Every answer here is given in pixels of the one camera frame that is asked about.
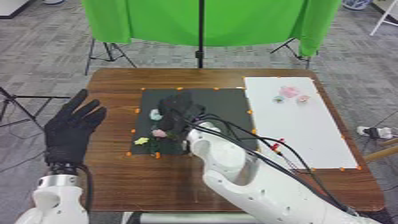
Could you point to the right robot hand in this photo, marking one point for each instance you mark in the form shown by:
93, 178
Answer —
178, 111

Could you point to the black tripod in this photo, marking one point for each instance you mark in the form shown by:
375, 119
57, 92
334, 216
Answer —
23, 106

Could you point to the white sheet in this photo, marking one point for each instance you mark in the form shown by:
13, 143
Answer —
302, 133

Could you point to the black backdrop stand legs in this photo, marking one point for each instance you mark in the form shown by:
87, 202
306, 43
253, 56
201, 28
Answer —
109, 53
293, 51

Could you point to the pale blue flower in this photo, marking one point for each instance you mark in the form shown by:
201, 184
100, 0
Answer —
155, 115
277, 99

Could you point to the yellow flower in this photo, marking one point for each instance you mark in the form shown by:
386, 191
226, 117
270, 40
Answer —
141, 141

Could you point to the green sprig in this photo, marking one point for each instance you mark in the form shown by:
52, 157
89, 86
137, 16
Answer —
157, 144

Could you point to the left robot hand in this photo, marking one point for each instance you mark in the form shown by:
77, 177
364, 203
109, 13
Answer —
70, 133

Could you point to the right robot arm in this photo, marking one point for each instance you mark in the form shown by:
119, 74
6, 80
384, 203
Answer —
237, 173

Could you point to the black stand pole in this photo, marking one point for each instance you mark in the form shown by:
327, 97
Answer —
201, 33

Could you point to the dark mat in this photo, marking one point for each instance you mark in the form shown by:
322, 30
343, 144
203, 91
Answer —
228, 106

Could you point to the pale grey bar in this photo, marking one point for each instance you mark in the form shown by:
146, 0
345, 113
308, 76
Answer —
189, 219

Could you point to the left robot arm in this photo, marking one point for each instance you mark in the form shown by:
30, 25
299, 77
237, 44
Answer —
55, 200

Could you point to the pink flower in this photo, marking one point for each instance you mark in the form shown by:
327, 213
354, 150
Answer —
158, 133
302, 98
290, 91

